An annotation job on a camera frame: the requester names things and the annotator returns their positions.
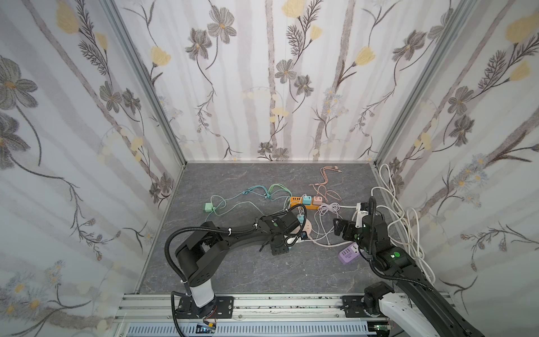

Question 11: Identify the white charging cable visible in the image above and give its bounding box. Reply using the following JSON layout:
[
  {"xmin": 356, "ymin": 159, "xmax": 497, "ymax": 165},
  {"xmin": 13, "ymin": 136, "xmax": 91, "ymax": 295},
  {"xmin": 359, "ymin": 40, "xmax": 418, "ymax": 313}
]
[{"xmin": 290, "ymin": 201, "xmax": 344, "ymax": 247}]

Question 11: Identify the orange power strip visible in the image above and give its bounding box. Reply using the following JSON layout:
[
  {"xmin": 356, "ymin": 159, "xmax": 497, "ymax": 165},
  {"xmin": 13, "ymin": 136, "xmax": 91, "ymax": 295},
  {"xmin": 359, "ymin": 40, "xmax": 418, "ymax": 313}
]
[{"xmin": 289, "ymin": 195, "xmax": 323, "ymax": 210}]

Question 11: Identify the pink multi-head cable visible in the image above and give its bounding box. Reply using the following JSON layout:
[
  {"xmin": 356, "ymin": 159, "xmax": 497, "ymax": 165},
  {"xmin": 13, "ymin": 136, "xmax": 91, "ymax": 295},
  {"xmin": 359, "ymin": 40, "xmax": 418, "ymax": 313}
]
[{"xmin": 309, "ymin": 165, "xmax": 342, "ymax": 202}]

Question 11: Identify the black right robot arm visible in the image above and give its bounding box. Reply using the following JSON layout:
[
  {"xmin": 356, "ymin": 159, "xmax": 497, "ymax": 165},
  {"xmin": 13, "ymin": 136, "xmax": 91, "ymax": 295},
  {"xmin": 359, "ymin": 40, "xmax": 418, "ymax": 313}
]
[{"xmin": 334, "ymin": 213, "xmax": 484, "ymax": 336}]

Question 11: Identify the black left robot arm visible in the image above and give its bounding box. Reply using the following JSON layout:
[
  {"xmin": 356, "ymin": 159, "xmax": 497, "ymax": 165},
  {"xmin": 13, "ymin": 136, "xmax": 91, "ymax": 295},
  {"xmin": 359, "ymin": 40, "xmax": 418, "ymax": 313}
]
[{"xmin": 164, "ymin": 205, "xmax": 307, "ymax": 312}]

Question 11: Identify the purple power strip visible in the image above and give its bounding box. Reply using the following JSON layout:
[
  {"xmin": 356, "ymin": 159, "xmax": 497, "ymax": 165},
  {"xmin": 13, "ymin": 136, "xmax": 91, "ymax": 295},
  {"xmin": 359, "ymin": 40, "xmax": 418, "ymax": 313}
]
[{"xmin": 338, "ymin": 243, "xmax": 361, "ymax": 265}]

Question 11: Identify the pink round power strip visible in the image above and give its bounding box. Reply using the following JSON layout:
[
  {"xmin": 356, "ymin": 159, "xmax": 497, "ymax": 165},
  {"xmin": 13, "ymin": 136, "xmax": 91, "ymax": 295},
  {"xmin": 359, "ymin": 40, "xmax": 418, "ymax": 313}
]
[{"xmin": 291, "ymin": 219, "xmax": 312, "ymax": 242}]

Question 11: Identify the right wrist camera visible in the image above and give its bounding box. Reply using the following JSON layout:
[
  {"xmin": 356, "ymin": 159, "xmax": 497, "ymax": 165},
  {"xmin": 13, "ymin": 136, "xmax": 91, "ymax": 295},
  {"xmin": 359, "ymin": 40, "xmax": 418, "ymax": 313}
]
[{"xmin": 355, "ymin": 202, "xmax": 369, "ymax": 228}]

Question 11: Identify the white power cord bundle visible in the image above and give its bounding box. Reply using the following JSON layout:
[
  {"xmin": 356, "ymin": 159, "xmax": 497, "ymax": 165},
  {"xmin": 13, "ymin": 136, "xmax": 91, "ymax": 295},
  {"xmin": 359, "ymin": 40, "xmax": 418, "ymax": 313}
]
[{"xmin": 336, "ymin": 163, "xmax": 437, "ymax": 287}]

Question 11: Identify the light green multi-head cable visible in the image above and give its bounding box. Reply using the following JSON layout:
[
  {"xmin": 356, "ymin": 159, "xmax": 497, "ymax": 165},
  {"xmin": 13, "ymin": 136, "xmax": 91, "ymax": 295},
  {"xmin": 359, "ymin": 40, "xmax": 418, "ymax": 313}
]
[{"xmin": 209, "ymin": 183, "xmax": 293, "ymax": 218}]

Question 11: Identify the pink round strip cord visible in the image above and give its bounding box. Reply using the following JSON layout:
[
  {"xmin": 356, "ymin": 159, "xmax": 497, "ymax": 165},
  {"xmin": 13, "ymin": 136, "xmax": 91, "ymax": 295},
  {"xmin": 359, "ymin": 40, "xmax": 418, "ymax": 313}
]
[{"xmin": 309, "ymin": 237, "xmax": 352, "ymax": 249}]

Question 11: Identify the teal multi-head cable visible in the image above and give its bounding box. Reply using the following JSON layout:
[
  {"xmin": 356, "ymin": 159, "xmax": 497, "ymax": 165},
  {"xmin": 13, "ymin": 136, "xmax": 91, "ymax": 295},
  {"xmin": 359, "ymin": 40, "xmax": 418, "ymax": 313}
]
[{"xmin": 227, "ymin": 185, "xmax": 270, "ymax": 201}]

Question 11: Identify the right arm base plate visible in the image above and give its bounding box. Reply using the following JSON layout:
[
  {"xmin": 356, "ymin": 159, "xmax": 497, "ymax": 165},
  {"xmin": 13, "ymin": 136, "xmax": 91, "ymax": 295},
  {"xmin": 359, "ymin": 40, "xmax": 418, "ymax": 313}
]
[{"xmin": 340, "ymin": 293, "xmax": 397, "ymax": 318}]

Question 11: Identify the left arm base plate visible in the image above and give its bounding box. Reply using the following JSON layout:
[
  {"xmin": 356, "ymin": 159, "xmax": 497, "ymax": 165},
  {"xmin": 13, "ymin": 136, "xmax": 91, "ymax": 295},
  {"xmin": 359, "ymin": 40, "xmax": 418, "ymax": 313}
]
[{"xmin": 173, "ymin": 296, "xmax": 234, "ymax": 320}]

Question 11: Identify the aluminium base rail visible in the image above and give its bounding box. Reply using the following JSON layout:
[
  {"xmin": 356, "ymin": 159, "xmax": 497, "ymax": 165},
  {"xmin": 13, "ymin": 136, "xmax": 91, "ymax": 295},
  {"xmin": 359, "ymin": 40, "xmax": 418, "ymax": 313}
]
[{"xmin": 111, "ymin": 293, "xmax": 417, "ymax": 336}]

